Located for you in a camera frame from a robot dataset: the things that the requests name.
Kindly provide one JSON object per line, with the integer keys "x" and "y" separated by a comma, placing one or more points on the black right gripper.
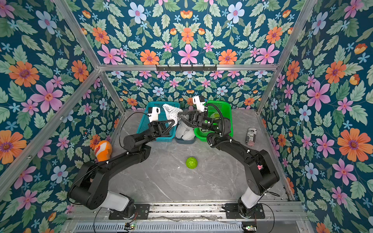
{"x": 193, "y": 117}

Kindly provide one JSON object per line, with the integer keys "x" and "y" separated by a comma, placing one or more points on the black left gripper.
{"x": 156, "y": 130}

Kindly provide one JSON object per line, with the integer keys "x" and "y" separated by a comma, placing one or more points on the green custard apple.
{"x": 191, "y": 163}

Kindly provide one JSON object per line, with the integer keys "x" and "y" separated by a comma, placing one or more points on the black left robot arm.
{"x": 90, "y": 187}

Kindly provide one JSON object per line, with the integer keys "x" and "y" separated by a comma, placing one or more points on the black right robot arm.
{"x": 260, "y": 171}

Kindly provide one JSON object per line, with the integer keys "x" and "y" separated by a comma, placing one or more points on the pile of white foam nets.
{"x": 184, "y": 132}

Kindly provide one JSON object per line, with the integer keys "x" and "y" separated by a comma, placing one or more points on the grey bin of nets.
{"x": 186, "y": 142}

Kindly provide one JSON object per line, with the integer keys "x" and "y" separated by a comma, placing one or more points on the teal plastic basket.
{"x": 162, "y": 116}

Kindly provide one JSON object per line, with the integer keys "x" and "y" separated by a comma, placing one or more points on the bright green plastic basket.
{"x": 226, "y": 112}

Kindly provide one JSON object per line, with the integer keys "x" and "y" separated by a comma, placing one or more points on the striped drink can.
{"x": 251, "y": 136}

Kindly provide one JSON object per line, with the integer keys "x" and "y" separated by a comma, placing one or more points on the orange clownfish toy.
{"x": 103, "y": 151}

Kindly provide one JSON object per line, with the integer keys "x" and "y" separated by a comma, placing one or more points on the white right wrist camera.
{"x": 199, "y": 101}

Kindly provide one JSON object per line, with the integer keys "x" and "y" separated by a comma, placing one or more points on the black hook rail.
{"x": 182, "y": 68}

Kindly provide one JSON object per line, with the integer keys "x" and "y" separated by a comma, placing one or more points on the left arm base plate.
{"x": 133, "y": 211}

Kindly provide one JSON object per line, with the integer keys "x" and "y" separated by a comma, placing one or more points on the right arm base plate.
{"x": 239, "y": 211}

